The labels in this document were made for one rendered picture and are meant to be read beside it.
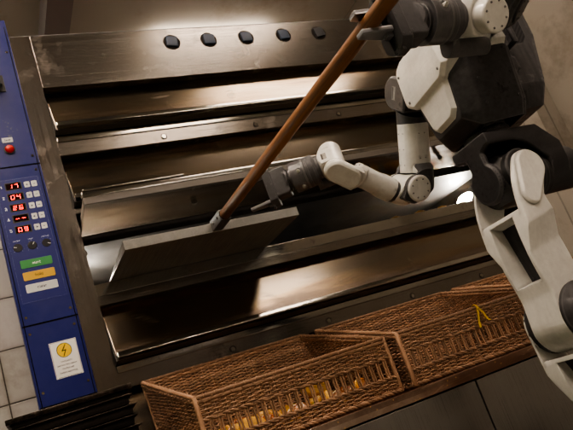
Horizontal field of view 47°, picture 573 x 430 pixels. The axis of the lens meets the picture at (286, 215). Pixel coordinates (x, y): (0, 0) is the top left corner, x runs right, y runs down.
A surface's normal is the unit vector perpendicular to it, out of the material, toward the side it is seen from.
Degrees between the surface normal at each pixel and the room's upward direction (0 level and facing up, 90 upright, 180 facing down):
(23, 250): 90
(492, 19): 122
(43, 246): 90
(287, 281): 70
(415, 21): 91
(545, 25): 90
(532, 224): 114
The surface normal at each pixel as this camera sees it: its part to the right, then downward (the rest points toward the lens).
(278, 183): -0.21, -0.21
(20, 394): 0.36, -0.39
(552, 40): -0.87, 0.18
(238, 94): 0.22, -0.67
